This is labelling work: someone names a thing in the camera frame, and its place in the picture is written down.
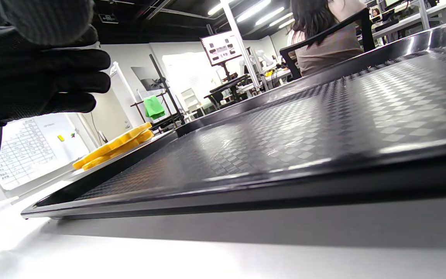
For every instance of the toast slice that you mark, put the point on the toast slice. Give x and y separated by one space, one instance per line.
110 145
138 140

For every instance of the black food tray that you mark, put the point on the black food tray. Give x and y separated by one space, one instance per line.
304 128

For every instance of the person's right hand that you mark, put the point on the person's right hand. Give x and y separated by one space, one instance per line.
25 77

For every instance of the white printed chart board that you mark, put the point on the white printed chart board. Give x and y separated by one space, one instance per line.
25 155

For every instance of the black mesh office chair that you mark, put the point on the black mesh office chair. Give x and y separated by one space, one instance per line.
289 62

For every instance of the black metal rack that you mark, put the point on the black metal rack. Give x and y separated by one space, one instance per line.
170 100

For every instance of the monitor on stand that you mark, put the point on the monitor on stand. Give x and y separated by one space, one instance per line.
221 48

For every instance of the green cloth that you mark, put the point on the green cloth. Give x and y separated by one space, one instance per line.
154 107

